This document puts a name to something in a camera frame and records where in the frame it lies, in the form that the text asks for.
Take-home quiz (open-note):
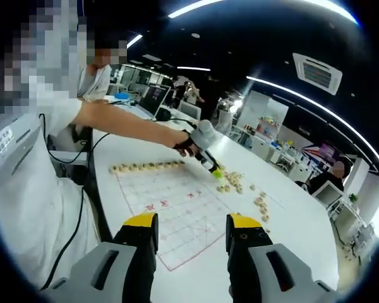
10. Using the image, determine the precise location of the white office chair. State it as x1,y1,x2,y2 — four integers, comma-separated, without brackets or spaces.
178,100,202,119
314,182,344,206

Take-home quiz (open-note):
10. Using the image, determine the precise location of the striped wall banner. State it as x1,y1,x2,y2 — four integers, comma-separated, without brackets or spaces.
303,143,339,162

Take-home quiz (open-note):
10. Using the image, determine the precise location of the clear red-lined chessboard sheet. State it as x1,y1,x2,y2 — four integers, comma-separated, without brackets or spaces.
116,163,231,271

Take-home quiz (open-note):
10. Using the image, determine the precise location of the ceiling air conditioner vent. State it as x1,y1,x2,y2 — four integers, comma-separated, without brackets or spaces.
292,52,344,95

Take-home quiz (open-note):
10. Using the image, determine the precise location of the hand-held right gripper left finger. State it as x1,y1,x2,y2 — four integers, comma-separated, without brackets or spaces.
39,211,160,303

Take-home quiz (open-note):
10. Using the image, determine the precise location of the display shelf with colourful items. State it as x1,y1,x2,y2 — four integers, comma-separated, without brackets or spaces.
255,116,281,140

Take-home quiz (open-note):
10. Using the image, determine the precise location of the black cable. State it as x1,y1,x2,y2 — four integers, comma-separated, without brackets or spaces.
39,186,85,290
39,112,198,164

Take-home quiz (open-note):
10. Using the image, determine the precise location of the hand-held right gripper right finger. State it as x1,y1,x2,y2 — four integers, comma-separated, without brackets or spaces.
226,213,339,303

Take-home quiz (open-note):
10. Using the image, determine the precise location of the open laptop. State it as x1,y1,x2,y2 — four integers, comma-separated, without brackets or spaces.
135,84,172,121

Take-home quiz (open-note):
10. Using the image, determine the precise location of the grey chest device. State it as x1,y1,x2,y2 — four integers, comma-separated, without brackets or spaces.
0,113,44,177

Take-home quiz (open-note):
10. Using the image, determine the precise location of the long ceiling light strip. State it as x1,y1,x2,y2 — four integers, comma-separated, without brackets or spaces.
167,0,359,25

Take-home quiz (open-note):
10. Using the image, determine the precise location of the person's left hand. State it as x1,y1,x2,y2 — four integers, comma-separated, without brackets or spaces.
172,129,199,158

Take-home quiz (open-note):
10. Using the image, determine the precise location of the group of wooden chess pieces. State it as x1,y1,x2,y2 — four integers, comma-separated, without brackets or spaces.
109,160,272,223

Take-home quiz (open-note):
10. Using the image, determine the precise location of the curved ceiling light strip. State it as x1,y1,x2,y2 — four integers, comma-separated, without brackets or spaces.
246,75,379,173

